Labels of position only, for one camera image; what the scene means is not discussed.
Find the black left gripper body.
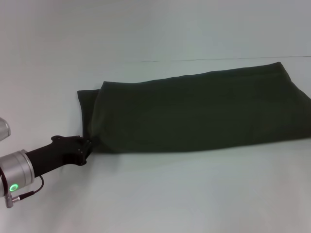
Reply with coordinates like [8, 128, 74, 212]
[25, 135, 85, 179]

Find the dark green shirt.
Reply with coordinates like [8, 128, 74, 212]
[77, 62, 311, 155]

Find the dark left gripper cable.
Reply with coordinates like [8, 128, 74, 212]
[13, 176, 44, 197]

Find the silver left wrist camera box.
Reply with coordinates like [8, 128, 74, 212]
[0, 117, 12, 141]

